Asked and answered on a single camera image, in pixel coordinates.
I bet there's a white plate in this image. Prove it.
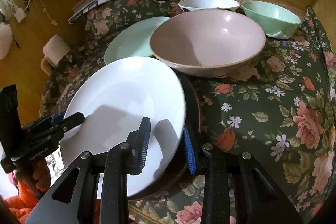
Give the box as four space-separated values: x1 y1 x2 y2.
60 57 186 196

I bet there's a dark purple plate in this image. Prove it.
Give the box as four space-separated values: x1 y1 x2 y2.
129 72 202 201

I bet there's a mint green plate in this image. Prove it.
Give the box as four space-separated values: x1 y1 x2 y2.
104 16 169 65

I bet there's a pink bowl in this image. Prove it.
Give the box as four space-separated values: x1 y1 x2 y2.
150 9 266 78

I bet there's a mint green bowl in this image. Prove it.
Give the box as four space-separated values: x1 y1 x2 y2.
240 1 301 40

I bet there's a white bowl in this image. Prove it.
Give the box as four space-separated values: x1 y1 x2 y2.
178 0 240 11

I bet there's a person's left hand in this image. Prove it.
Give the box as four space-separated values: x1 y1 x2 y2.
14 159 51 192

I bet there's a pink mug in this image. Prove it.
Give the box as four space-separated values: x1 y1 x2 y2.
41 35 71 76

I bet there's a floral green cloth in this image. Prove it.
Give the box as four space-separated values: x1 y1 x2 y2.
39 0 335 223

